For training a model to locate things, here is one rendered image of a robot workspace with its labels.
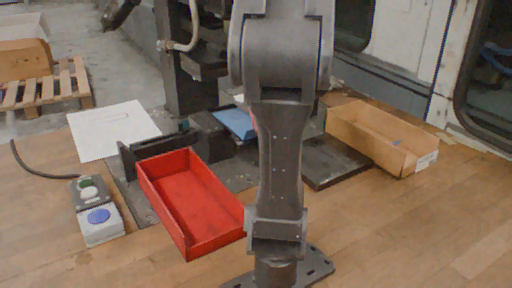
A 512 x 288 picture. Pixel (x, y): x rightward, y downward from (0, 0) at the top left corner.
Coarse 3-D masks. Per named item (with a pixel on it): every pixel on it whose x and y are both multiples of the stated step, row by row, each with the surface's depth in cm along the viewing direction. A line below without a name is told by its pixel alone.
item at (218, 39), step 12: (180, 24) 93; (192, 24) 87; (204, 24) 90; (216, 24) 85; (228, 24) 77; (204, 36) 83; (216, 36) 78; (204, 48) 83; (216, 48) 78; (192, 60) 76; (204, 60) 75; (216, 60) 75; (192, 72) 77; (204, 72) 75; (216, 72) 76
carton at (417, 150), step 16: (336, 112) 97; (352, 112) 101; (368, 112) 99; (384, 112) 94; (336, 128) 94; (352, 128) 89; (368, 128) 100; (384, 128) 95; (400, 128) 91; (416, 128) 87; (352, 144) 90; (368, 144) 86; (384, 144) 82; (400, 144) 92; (416, 144) 88; (432, 144) 84; (384, 160) 83; (400, 160) 79; (416, 160) 87; (432, 160) 85; (400, 176) 80
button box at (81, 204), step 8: (16, 152) 89; (24, 168) 84; (48, 176) 81; (56, 176) 80; (64, 176) 80; (72, 176) 80; (80, 176) 79; (88, 176) 77; (96, 176) 77; (72, 184) 74; (96, 184) 74; (104, 184) 75; (72, 192) 72; (80, 192) 72; (104, 192) 72; (72, 200) 70; (80, 200) 70; (88, 200) 70; (96, 200) 70; (104, 200) 70; (80, 208) 68; (88, 208) 69
